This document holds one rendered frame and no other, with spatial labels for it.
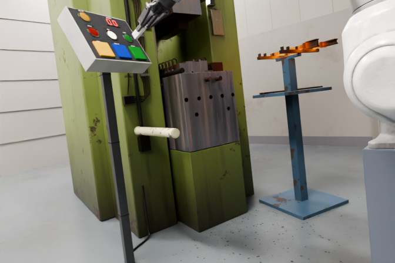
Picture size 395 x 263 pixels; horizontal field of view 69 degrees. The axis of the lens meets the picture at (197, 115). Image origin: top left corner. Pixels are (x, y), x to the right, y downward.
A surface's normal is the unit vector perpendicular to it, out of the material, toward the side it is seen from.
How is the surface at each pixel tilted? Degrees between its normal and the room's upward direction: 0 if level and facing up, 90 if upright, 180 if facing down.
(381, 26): 77
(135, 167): 90
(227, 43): 90
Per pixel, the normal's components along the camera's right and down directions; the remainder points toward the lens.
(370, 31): -0.78, -0.11
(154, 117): 0.55, -0.02
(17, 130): 0.72, -0.04
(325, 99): -0.69, 0.11
